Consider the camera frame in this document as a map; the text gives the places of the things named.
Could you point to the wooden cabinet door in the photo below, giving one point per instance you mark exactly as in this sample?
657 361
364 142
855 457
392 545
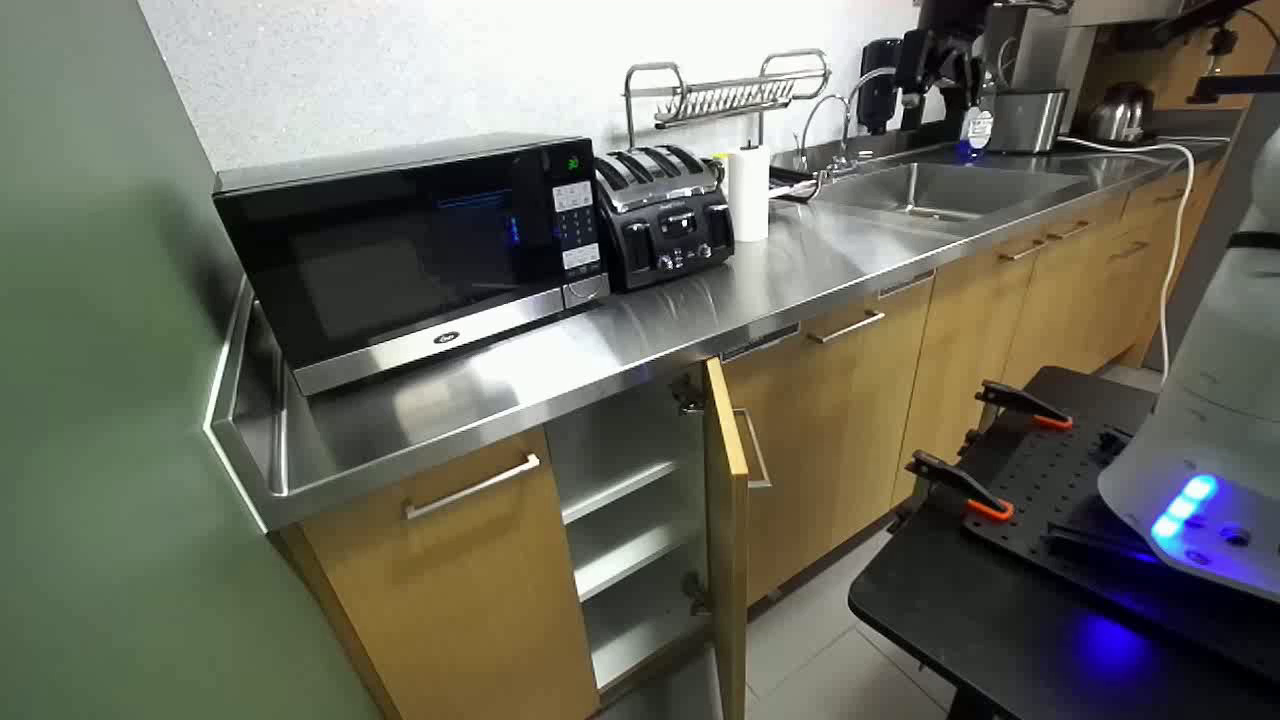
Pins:
972 345
824 442
1106 292
452 614
727 563

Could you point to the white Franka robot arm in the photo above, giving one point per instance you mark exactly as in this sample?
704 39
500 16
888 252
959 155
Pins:
1221 402

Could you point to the steel cabinet shelf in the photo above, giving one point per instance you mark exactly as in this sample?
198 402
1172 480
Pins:
618 489
631 556
645 641

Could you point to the wooden cabinet door under microwave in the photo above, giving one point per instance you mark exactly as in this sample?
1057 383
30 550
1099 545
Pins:
452 614

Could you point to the stainless steel appliance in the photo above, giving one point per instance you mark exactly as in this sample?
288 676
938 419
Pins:
666 326

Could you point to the black four-slot toaster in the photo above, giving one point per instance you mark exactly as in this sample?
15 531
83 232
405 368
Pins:
660 223

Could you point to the white paper towel roll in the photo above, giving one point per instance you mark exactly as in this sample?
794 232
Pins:
748 192

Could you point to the black microwave oven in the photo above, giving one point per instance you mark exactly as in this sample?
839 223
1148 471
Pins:
403 260

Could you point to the chrome sink faucet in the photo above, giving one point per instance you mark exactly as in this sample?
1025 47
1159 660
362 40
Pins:
851 114

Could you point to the black clamp with orange tips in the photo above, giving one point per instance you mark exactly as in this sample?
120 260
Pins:
954 480
1020 402

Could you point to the stainless steel sink basin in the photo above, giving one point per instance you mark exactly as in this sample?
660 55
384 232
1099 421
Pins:
954 187

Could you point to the white round object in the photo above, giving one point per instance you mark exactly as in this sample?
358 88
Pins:
977 130

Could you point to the black coffee machine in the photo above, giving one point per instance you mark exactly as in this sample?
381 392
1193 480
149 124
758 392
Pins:
923 63

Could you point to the black robot table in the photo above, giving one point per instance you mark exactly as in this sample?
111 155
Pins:
985 627

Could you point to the square metal container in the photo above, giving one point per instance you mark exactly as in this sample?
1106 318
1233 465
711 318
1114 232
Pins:
1025 122

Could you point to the silver appliance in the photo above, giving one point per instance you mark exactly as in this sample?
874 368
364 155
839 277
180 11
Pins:
1044 47

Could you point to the metal kettle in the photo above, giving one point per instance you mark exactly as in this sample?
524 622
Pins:
1120 114

